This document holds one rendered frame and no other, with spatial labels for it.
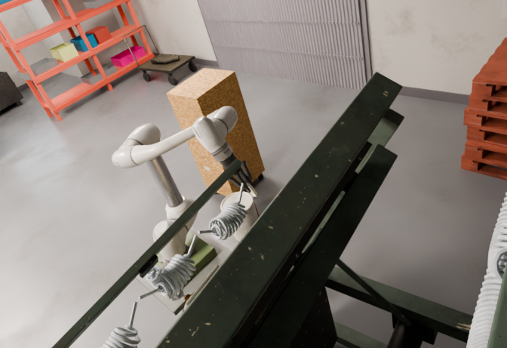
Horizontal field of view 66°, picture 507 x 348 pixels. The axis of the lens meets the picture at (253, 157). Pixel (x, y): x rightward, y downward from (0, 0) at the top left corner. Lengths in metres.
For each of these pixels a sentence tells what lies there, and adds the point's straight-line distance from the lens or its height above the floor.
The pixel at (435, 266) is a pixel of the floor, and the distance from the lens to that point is 3.24.
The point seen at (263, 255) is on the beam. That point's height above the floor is 1.94.
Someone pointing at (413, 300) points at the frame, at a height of 0.79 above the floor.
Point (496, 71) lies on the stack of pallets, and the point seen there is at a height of 0.93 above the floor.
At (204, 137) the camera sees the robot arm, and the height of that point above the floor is 1.74.
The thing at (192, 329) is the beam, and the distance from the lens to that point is 0.77.
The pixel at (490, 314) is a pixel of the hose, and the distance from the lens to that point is 0.63.
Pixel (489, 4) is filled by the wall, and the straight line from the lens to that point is 4.47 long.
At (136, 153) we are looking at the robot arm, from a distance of 2.01.
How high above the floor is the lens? 2.56
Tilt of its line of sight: 34 degrees down
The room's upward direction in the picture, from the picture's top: 18 degrees counter-clockwise
